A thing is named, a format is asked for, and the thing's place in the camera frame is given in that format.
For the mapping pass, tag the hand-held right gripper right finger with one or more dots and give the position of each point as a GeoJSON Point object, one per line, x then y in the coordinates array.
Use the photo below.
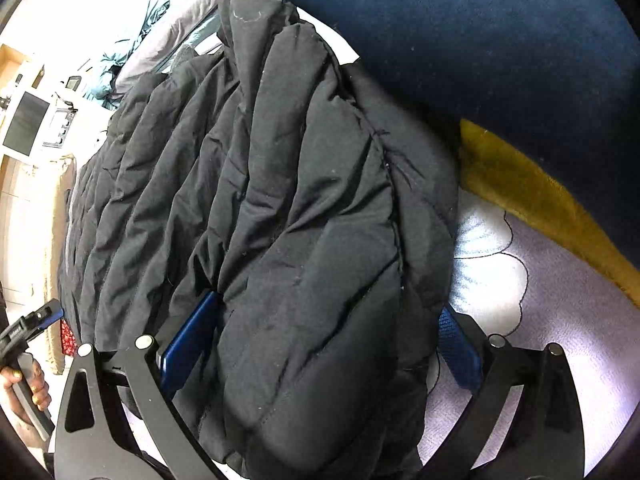
{"type": "Point", "coordinates": [457, 345]}

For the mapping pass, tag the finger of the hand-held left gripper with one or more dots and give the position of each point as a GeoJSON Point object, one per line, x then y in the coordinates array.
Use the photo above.
{"type": "Point", "coordinates": [35, 322]}

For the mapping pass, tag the white microwave oven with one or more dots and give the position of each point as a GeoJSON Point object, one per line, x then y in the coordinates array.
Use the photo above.
{"type": "Point", "coordinates": [25, 120]}

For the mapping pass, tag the person's left hand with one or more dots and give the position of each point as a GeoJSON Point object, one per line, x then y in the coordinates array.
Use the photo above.
{"type": "Point", "coordinates": [7, 392]}

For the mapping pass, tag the purple printed bedsheet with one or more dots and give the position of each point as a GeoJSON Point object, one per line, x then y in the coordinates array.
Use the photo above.
{"type": "Point", "coordinates": [550, 285]}

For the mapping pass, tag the black puffer jacket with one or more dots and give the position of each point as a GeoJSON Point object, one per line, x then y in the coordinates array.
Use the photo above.
{"type": "Point", "coordinates": [300, 210]}

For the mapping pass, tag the small red patterned cloth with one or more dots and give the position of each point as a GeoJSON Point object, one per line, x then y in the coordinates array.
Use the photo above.
{"type": "Point", "coordinates": [67, 339]}

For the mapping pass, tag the beige fringed cloth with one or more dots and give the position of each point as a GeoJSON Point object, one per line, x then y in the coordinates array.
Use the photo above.
{"type": "Point", "coordinates": [57, 195]}

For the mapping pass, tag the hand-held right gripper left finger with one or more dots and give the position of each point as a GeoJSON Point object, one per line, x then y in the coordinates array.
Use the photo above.
{"type": "Point", "coordinates": [192, 340]}

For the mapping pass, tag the navy blanket with yellow lining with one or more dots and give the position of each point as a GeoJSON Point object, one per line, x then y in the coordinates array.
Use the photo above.
{"type": "Point", "coordinates": [475, 35]}

